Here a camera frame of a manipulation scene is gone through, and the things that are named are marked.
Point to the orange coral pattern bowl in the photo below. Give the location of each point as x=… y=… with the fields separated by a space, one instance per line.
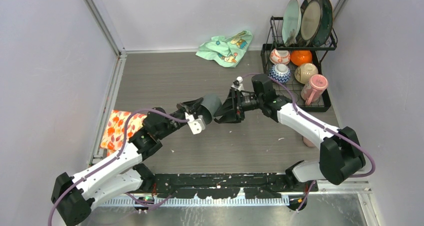
x=280 y=56

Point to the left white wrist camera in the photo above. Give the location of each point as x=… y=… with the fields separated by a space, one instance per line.
x=196 y=125

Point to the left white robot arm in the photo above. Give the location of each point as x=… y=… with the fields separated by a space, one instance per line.
x=75 y=196

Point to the dark green mug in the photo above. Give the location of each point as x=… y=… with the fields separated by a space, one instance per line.
x=208 y=107

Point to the mint green flower plate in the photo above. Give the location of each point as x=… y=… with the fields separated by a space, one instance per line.
x=291 y=23

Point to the white bowl orange outside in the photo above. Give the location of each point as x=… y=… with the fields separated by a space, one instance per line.
x=300 y=57

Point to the dark blue floral plate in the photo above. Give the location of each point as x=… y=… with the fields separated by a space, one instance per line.
x=326 y=24

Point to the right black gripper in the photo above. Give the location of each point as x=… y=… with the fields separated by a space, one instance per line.
x=228 y=109

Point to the orange floral cloth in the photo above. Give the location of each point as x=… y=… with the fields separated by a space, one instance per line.
x=112 y=139

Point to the pale pink mug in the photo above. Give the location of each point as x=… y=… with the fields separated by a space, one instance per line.
x=307 y=142

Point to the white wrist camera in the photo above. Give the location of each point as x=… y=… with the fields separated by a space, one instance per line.
x=238 y=84
x=196 y=125

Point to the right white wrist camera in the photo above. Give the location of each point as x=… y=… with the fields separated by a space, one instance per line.
x=238 y=84

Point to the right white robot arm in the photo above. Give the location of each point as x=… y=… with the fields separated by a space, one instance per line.
x=340 y=155

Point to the black wire dish rack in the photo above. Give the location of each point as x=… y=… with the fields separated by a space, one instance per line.
x=274 y=40

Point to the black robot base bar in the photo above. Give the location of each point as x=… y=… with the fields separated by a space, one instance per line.
x=222 y=185

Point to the white ceramic bowl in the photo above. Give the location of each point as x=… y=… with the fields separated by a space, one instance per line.
x=303 y=72

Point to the black rimmed cream plate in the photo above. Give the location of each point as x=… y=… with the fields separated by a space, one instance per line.
x=311 y=15

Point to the pink glass mug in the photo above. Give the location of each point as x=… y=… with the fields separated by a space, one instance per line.
x=314 y=88

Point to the mint green cartoon cloth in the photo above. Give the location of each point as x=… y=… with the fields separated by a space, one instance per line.
x=227 y=52

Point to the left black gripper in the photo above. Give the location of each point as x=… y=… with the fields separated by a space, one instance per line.
x=189 y=105

